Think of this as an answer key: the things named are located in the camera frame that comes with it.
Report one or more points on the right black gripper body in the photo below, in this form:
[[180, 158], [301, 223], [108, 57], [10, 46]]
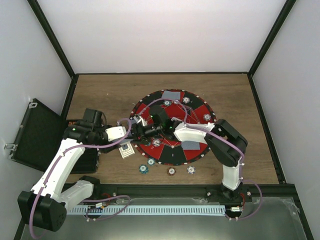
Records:
[[147, 133]]

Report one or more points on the green poker chip stack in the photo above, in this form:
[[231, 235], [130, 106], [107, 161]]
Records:
[[143, 169]]

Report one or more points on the black frame post right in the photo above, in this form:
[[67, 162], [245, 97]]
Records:
[[275, 29]]

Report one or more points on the green chip mat edge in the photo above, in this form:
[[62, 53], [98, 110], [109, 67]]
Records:
[[151, 161]]

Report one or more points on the black poker set case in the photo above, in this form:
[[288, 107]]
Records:
[[42, 130]]

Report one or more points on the blue white poker chip stack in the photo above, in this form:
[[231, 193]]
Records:
[[191, 169]]

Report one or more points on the blue white chips seat eight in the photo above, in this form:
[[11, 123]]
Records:
[[207, 117]]

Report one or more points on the round red black poker mat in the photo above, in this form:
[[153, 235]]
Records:
[[170, 152]]

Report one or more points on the white card box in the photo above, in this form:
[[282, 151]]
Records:
[[126, 150]]

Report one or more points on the green chips seat five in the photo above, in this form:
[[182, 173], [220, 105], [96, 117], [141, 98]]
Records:
[[167, 102]]

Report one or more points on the dealt card seat five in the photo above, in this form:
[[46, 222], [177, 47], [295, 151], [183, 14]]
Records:
[[171, 95]]

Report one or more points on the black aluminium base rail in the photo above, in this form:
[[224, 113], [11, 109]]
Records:
[[211, 192]]

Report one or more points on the black frame post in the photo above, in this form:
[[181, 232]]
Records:
[[42, 19], [275, 29]]

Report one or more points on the dealt card seat ten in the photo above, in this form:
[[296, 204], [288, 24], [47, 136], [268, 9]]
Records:
[[190, 145]]

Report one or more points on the orange brown poker chip stack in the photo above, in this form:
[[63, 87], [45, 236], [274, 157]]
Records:
[[171, 171]]

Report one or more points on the light blue slotted cable duct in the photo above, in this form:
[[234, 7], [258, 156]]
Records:
[[151, 210]]

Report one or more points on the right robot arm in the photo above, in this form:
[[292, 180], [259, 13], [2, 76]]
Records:
[[226, 143]]

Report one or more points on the black frame post left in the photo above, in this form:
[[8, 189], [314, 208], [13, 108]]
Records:
[[42, 19]]

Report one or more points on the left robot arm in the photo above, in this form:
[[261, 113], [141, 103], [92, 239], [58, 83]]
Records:
[[46, 205]]

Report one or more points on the blue white chips seat six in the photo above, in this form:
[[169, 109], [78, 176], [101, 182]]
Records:
[[186, 100]]

